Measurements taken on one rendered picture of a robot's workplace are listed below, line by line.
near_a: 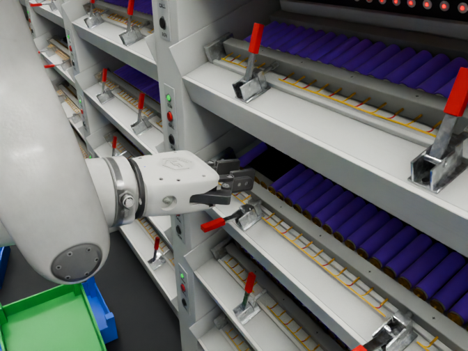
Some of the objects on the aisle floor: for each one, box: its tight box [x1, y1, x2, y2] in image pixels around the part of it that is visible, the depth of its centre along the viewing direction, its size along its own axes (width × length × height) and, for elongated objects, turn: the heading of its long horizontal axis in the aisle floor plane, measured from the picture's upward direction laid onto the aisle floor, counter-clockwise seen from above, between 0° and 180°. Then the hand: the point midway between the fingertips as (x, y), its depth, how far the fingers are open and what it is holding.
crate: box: [0, 282, 107, 351], centre depth 96 cm, size 30×20×8 cm
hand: (234, 175), depth 59 cm, fingers open, 3 cm apart
